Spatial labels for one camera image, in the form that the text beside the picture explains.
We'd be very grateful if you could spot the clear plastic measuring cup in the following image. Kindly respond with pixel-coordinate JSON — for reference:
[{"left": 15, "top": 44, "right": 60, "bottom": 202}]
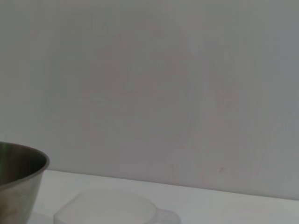
[{"left": 53, "top": 188, "right": 181, "bottom": 224}]

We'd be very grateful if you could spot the stainless steel mixing bowl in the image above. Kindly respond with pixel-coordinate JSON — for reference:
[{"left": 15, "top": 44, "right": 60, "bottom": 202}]
[{"left": 0, "top": 141, "right": 50, "bottom": 224}]

